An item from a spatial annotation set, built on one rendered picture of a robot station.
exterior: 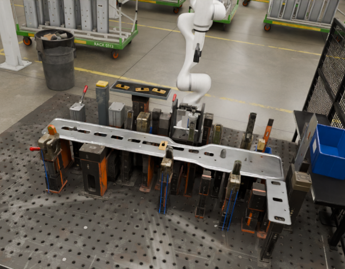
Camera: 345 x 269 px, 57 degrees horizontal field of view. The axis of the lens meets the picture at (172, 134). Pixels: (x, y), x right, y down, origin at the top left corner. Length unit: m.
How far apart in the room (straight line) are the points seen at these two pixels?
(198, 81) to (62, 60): 2.68
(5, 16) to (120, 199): 3.89
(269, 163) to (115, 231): 0.91
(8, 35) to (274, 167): 4.41
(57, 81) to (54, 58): 0.34
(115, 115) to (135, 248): 0.77
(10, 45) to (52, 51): 1.13
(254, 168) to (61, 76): 3.34
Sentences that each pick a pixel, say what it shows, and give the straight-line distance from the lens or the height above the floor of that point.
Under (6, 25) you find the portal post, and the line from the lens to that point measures 5.34.
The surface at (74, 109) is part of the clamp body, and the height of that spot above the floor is 1.06.
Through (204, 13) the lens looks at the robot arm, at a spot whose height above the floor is 1.70.
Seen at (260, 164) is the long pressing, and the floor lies 1.00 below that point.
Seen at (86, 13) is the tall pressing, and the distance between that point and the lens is 6.09.
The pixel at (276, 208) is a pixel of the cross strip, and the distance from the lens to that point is 1.59.
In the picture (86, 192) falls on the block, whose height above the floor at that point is 0.71.
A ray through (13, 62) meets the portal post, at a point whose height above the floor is 0.08.
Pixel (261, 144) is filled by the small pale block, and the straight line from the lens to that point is 1.89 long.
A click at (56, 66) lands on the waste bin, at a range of 4.52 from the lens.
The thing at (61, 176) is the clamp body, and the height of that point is 0.78.
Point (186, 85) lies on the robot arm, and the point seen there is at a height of 1.17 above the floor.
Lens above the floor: 2.07
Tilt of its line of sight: 34 degrees down
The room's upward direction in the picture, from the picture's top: 5 degrees clockwise
